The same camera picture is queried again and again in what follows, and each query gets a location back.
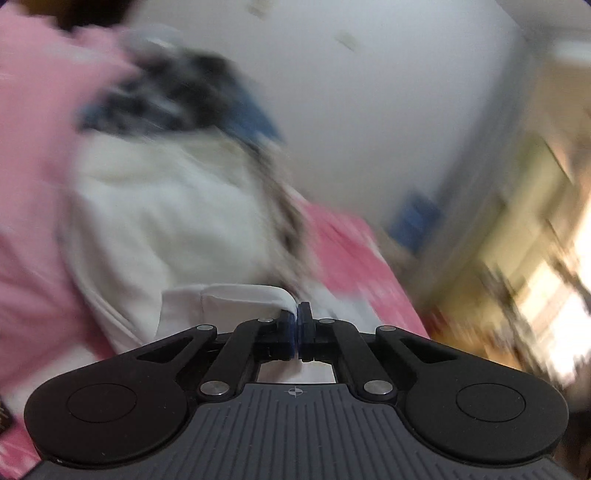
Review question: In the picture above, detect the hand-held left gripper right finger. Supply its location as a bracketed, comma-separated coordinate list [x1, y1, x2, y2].
[298, 301, 460, 401]

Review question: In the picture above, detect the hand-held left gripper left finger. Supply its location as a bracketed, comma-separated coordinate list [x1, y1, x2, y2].
[137, 310, 297, 401]

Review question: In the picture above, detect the pink grey floral quilt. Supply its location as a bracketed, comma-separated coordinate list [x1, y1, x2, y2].
[0, 9, 139, 398]

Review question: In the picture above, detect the blue denim garment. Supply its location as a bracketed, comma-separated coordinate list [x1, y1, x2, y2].
[217, 83, 284, 148]

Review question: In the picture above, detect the dark plaid shirt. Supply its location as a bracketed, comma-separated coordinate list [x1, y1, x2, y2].
[83, 46, 241, 139]

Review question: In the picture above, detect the dark wooden panel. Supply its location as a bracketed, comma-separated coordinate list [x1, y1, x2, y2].
[55, 0, 144, 29]

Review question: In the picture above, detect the white button shirt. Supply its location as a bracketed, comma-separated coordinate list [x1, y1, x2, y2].
[157, 282, 384, 384]

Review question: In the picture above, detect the grey curtain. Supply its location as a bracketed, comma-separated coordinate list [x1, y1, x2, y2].
[429, 46, 546, 301]

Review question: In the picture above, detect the blue water bottle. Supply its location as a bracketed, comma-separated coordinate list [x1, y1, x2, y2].
[390, 194, 440, 252]

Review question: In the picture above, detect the pale yellow cabinet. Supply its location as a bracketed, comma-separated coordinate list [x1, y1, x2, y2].
[480, 41, 591, 296]

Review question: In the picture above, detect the pink floral bed blanket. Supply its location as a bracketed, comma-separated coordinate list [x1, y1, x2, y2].
[0, 203, 431, 480]

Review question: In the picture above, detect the white padded jacket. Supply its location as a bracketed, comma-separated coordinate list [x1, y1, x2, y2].
[65, 134, 296, 352]

